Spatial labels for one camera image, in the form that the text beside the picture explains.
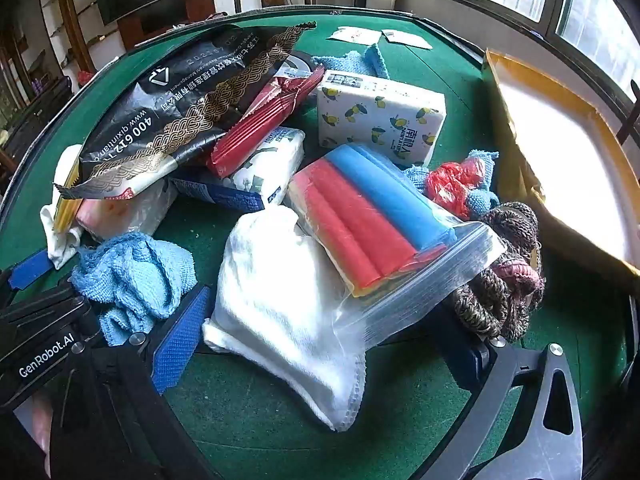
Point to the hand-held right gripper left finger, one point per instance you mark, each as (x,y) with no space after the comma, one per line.
(181,335)

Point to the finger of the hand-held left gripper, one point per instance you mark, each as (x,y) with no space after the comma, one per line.
(31,266)

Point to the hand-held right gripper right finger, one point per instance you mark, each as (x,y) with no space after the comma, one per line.
(481,366)

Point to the yellow packet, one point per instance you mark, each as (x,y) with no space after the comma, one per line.
(67,210)

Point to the light blue knitted cloth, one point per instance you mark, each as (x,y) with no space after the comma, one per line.
(130,275)
(481,201)
(350,62)

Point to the brown knitted scarf bundle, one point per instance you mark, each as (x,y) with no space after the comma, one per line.
(505,285)

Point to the white towel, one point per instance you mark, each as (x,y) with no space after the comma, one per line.
(280,300)

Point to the zip bag of coloured rolls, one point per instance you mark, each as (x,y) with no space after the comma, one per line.
(370,220)

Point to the red plastic bag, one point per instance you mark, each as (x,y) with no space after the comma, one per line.
(447,185)

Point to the leaf print white tissue pack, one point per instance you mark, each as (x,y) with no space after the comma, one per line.
(270,160)

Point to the black gold-patterned snack bag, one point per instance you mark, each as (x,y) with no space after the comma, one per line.
(165,105)

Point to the yellow cardboard box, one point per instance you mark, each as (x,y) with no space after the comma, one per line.
(550,160)

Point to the red foil packet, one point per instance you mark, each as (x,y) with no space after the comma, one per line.
(255,130)

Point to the lemon print tissue pack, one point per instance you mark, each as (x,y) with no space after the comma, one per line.
(380,110)

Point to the person's left hand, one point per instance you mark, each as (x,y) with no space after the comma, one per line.
(42,425)

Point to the small white cloth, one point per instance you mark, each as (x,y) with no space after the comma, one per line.
(55,247)

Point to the white plastic bag pink contents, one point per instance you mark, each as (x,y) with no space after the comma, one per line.
(120,215)

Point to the dark blue flat box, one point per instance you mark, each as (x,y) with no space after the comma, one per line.
(215,192)

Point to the red shopping bag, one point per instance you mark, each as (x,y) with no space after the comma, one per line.
(85,77)

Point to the wooden tv cabinet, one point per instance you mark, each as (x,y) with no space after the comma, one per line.
(165,25)

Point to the dark wooden armchair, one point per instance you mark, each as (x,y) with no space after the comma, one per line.
(631,115)

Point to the grey round table hub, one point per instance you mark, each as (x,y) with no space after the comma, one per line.
(300,62)

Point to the plain white sachet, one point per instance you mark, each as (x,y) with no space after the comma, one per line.
(406,38)

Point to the white sachet red print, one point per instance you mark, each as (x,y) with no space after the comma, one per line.
(355,35)

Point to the wooden wall shelf unit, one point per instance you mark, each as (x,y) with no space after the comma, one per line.
(65,10)

